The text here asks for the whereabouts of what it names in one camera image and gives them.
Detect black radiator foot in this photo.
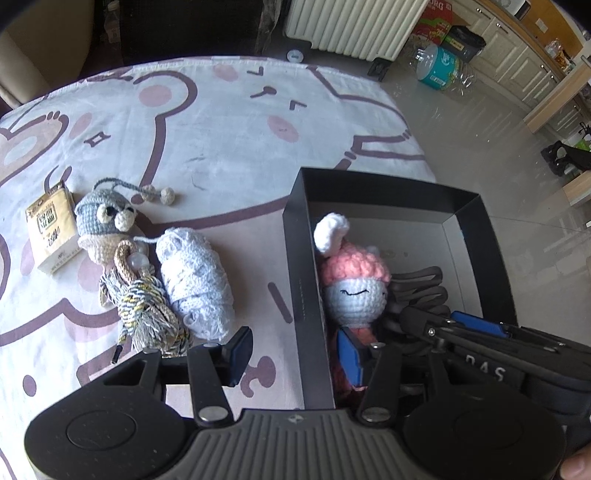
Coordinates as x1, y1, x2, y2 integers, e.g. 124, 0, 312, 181
367, 58, 391, 82

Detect white radiator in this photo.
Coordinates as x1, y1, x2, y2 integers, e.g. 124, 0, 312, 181
284, 0, 430, 63

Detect cream kitchen cabinets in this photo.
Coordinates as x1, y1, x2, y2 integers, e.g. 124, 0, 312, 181
450, 0, 591, 136

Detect beige sofa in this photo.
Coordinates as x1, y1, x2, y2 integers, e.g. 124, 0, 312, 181
0, 30, 51, 110

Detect bear print blanket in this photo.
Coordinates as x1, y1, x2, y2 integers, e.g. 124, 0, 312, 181
0, 56, 438, 480

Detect red cardboard box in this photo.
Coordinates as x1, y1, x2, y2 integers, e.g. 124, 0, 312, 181
412, 0, 455, 45

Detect grey crochet doll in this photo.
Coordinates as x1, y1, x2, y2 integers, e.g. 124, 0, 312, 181
74, 179, 177, 266

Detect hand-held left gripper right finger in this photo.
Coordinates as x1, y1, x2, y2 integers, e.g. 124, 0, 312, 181
336, 328, 404, 424

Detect clear plastic bottle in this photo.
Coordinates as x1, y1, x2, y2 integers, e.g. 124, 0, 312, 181
99, 0, 123, 45

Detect black cardboard box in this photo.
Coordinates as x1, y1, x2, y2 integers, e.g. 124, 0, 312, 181
283, 167, 518, 411

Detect pink hat crochet doll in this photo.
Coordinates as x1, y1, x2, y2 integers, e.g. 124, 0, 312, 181
313, 212, 393, 407

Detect green cylindrical pack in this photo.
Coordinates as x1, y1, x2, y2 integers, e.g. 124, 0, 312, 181
417, 45, 462, 90

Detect black trash bin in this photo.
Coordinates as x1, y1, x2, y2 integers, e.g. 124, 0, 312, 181
441, 25, 487, 64

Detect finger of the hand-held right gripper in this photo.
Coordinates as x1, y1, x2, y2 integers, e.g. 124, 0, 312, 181
398, 307, 570, 357
449, 311, 591, 354

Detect person's right hand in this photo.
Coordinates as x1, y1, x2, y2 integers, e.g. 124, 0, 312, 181
560, 450, 591, 480

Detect dark cabinet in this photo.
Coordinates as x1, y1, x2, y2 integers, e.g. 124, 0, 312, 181
117, 0, 267, 62

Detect white crochet pouch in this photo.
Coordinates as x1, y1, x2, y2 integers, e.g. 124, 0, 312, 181
154, 227, 236, 342

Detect beige tissue pack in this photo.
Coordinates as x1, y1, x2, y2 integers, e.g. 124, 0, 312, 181
25, 181, 83, 275

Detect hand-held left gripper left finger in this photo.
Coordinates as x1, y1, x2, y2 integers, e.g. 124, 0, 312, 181
99, 327, 254, 428

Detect twisted cord tassel keychain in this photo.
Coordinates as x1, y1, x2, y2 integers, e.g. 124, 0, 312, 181
99, 240, 195, 366

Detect black wavy hair clip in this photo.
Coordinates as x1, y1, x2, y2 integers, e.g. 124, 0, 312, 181
387, 267, 451, 335

